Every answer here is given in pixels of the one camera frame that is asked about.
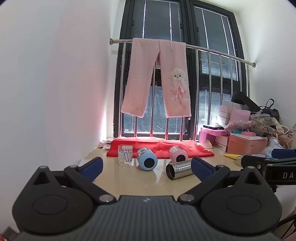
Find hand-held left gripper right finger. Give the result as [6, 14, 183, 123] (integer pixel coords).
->
[177, 157, 264, 205]

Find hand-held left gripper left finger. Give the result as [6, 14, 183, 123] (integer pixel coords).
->
[32, 157, 117, 205]

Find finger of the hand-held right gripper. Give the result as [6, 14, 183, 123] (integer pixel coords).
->
[240, 154, 274, 172]
[272, 149, 296, 161]

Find stainless steel cup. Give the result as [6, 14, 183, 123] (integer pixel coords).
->
[166, 159, 194, 180]

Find pink cup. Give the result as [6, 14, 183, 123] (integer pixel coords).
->
[169, 146, 188, 164]

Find clear printed glass cup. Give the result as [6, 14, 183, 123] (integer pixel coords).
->
[118, 145, 134, 167]

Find blue cup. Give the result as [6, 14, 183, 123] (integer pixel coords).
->
[136, 148, 159, 171]

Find white and blue toy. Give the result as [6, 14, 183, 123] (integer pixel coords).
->
[260, 136, 284, 158]

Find peach cardboard box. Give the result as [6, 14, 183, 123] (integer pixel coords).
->
[227, 134, 269, 156]

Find yellow packet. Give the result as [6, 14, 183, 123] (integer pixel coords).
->
[223, 153, 242, 161]

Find patterned beige bag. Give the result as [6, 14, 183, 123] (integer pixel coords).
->
[251, 115, 294, 149]

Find crumpled paper scraps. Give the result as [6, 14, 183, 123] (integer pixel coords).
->
[97, 138, 114, 149]

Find pink stand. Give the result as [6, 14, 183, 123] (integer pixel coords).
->
[199, 129, 229, 144]

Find black handbag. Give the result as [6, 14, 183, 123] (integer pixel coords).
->
[258, 98, 281, 124]

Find red cloth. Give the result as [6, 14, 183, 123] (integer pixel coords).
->
[106, 136, 214, 159]

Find pink square box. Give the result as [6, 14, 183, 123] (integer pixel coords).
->
[231, 108, 251, 122]

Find stack of white boxes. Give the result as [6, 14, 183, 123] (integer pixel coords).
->
[218, 100, 241, 126]

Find pink pants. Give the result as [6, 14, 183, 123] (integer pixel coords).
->
[121, 37, 192, 118]

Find metal window railing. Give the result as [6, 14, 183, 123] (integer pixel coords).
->
[110, 38, 257, 142]

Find black window frame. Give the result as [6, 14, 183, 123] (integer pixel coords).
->
[113, 0, 246, 142]

